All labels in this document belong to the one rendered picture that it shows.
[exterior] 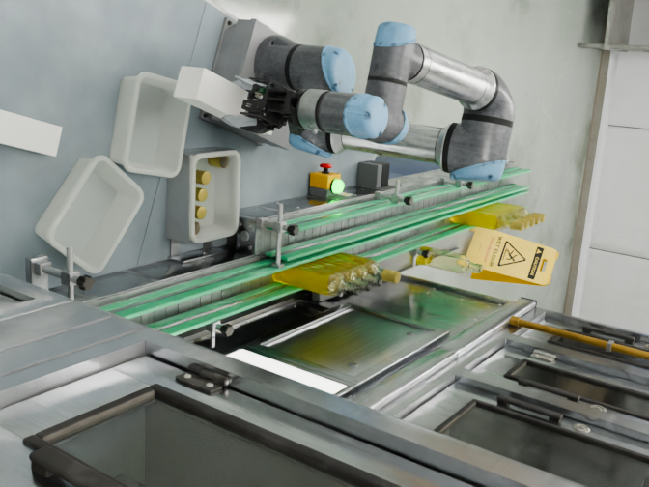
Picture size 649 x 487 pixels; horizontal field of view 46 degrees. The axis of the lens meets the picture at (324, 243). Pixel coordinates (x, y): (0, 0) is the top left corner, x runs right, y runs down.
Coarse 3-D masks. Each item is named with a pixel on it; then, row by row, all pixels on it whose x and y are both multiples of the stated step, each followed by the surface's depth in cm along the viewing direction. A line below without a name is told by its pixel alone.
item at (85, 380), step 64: (64, 320) 103; (128, 320) 105; (0, 384) 84; (64, 384) 89; (128, 384) 90; (192, 384) 90; (256, 384) 88; (0, 448) 74; (64, 448) 76; (128, 448) 76; (192, 448) 77; (256, 448) 78; (320, 448) 78; (384, 448) 79; (448, 448) 76
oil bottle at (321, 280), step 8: (304, 264) 209; (280, 272) 209; (288, 272) 207; (296, 272) 205; (304, 272) 204; (312, 272) 203; (320, 272) 202; (328, 272) 202; (336, 272) 203; (280, 280) 209; (288, 280) 208; (296, 280) 206; (304, 280) 204; (312, 280) 203; (320, 280) 201; (328, 280) 200; (336, 280) 199; (344, 280) 202; (304, 288) 205; (312, 288) 203; (320, 288) 202; (328, 288) 200; (336, 288) 200
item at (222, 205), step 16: (192, 160) 183; (192, 176) 184; (224, 176) 199; (192, 192) 185; (208, 192) 199; (224, 192) 200; (192, 208) 186; (208, 208) 200; (224, 208) 201; (192, 224) 187; (208, 224) 202; (224, 224) 202; (192, 240) 188; (208, 240) 192
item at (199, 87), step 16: (192, 80) 144; (208, 80) 144; (224, 80) 147; (176, 96) 145; (192, 96) 143; (208, 96) 145; (224, 96) 148; (240, 96) 152; (208, 112) 154; (224, 112) 149
